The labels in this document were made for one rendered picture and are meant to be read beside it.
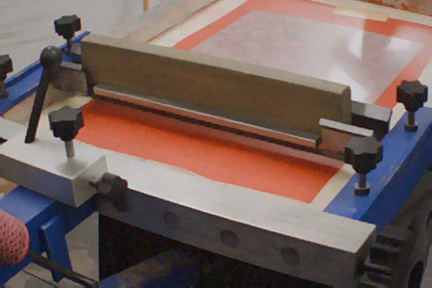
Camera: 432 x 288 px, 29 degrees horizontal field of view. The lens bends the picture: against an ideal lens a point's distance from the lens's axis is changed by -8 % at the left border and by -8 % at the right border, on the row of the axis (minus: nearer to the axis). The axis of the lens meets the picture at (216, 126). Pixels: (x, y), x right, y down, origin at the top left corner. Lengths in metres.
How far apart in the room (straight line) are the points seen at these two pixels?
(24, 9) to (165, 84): 2.59
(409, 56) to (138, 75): 0.46
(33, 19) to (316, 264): 3.06
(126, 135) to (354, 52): 0.42
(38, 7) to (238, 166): 2.77
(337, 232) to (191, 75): 0.40
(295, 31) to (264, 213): 0.67
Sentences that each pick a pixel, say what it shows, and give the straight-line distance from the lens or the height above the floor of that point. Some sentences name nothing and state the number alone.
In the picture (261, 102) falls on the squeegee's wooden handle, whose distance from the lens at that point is 1.10.
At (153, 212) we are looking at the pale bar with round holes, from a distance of 0.91.
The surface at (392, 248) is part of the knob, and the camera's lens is 0.80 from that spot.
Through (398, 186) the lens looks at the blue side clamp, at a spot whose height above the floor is 1.09.
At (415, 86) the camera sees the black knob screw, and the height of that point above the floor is 1.20.
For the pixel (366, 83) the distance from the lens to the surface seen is 1.30.
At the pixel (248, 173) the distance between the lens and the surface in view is 1.08.
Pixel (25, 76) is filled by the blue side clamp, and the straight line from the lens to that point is 1.30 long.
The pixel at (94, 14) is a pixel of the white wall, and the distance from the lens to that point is 4.13.
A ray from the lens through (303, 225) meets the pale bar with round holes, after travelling 0.83.
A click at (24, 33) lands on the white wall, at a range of 3.76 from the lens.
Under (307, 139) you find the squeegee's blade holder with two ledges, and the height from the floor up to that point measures 1.11.
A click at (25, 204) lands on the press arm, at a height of 1.07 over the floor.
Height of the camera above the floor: 1.39
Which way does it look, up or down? 15 degrees down
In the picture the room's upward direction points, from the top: 5 degrees clockwise
